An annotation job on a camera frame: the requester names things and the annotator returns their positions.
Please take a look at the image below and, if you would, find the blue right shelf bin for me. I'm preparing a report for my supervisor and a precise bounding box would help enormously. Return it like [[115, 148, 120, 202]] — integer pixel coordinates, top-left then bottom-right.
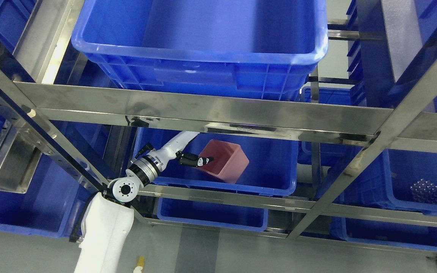
[[334, 149, 437, 216]]

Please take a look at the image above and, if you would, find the blue bottom shelf bin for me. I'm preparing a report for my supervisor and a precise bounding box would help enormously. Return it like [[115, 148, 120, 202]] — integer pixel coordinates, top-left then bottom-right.
[[156, 198, 269, 232]]

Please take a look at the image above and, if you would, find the blue lower left bin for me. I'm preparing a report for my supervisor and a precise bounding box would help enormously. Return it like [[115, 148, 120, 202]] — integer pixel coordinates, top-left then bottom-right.
[[0, 156, 90, 237]]

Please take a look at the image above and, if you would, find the blue shelf bin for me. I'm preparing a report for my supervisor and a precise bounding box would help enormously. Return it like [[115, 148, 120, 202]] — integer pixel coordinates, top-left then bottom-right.
[[334, 149, 437, 216], [153, 133, 299, 196], [156, 198, 269, 232]]

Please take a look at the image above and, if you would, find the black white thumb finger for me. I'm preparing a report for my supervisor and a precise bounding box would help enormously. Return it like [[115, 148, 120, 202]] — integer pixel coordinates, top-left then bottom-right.
[[177, 152, 214, 168]]

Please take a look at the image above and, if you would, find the blue middle shelf bin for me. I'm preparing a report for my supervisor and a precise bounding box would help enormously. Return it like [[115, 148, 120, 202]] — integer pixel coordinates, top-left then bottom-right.
[[153, 133, 299, 196]]

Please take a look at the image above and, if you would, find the stainless steel shelf rack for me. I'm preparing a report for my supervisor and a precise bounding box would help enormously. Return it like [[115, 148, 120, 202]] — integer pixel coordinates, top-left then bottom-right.
[[0, 0, 437, 240]]

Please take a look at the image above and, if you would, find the blue bottom right bin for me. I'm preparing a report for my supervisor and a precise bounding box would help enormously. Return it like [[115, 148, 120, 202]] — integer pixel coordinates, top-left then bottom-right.
[[330, 216, 437, 254]]

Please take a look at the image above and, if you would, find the cluster of metal balls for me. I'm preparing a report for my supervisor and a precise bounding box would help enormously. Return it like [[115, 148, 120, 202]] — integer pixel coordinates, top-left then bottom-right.
[[410, 179, 437, 205]]

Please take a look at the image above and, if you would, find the pink plastic storage box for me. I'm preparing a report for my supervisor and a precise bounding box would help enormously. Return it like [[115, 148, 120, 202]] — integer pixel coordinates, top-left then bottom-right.
[[198, 139, 250, 184]]

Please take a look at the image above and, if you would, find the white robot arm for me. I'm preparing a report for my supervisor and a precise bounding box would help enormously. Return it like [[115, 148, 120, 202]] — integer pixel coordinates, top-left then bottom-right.
[[69, 131, 213, 273]]

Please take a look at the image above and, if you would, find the large blue top bin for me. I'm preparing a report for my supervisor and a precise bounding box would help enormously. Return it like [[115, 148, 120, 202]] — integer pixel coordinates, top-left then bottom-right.
[[71, 0, 329, 101]]

